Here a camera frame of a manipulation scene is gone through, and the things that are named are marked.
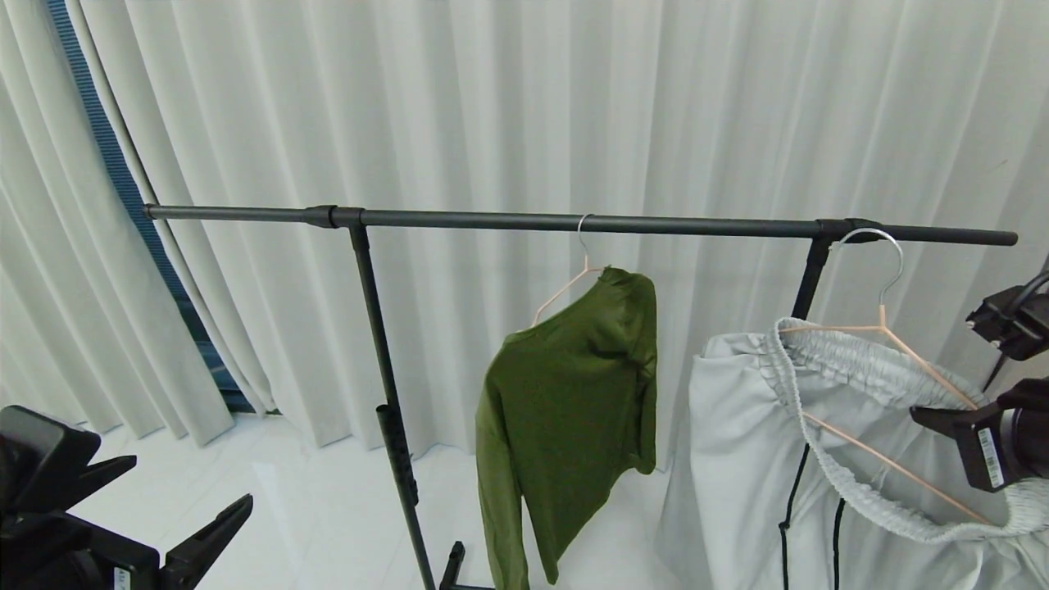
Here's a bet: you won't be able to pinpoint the white curtain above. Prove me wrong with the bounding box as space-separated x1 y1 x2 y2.
66 0 1049 470
0 0 236 447

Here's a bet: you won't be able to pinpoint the green printed sleeveless shirt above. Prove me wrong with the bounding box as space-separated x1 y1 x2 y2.
475 266 659 590

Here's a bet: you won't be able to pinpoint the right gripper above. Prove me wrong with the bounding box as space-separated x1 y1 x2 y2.
910 379 1049 494

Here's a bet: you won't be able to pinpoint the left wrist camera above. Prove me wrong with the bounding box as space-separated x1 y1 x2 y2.
0 406 103 517

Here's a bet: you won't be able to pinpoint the black clothes rack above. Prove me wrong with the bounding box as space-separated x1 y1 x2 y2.
143 205 1019 590

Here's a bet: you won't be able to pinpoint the pink clothes hanger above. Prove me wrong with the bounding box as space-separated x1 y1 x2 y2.
531 215 614 329
779 228 997 525

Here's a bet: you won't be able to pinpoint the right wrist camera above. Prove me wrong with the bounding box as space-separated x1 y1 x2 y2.
965 287 1049 393

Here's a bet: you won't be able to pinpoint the black cable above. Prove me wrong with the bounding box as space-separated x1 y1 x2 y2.
1012 270 1049 316

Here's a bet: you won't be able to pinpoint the window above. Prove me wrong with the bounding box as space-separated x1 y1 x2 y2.
48 0 279 415

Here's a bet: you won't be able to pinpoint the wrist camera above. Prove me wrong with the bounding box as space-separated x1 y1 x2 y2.
0 406 103 517
965 287 1049 393

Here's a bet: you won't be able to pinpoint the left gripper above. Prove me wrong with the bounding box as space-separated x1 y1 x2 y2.
57 456 255 590

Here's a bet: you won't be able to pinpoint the pale grey shorts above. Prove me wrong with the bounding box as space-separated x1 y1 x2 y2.
654 318 1049 590

